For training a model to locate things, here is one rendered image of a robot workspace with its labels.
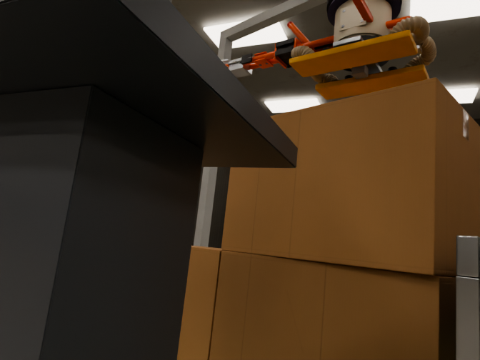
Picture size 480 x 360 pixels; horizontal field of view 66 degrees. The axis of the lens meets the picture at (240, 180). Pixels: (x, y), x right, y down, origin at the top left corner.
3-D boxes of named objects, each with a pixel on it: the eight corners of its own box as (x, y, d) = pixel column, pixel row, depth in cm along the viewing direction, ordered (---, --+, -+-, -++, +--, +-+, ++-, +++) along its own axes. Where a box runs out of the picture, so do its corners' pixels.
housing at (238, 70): (252, 75, 142) (253, 64, 143) (242, 67, 137) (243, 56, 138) (238, 78, 147) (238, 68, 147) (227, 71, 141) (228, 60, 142)
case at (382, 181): (488, 279, 96) (486, 132, 103) (433, 276, 69) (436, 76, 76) (299, 257, 138) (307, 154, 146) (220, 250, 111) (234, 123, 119)
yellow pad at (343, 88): (430, 83, 114) (430, 68, 115) (423, 69, 106) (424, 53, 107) (326, 100, 134) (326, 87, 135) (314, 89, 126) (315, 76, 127)
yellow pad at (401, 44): (418, 54, 99) (418, 38, 100) (409, 35, 91) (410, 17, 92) (303, 78, 119) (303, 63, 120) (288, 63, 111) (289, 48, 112)
